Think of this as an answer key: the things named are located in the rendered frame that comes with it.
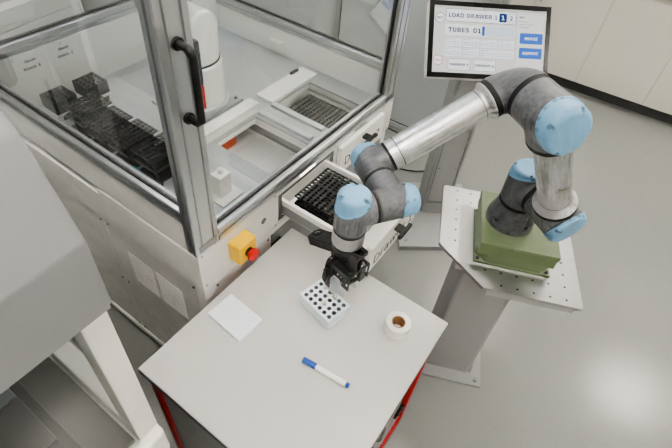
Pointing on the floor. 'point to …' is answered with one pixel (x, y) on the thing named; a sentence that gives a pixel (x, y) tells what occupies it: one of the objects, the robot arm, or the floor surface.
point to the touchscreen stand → (432, 180)
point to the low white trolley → (292, 363)
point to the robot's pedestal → (464, 314)
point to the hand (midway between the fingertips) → (334, 286)
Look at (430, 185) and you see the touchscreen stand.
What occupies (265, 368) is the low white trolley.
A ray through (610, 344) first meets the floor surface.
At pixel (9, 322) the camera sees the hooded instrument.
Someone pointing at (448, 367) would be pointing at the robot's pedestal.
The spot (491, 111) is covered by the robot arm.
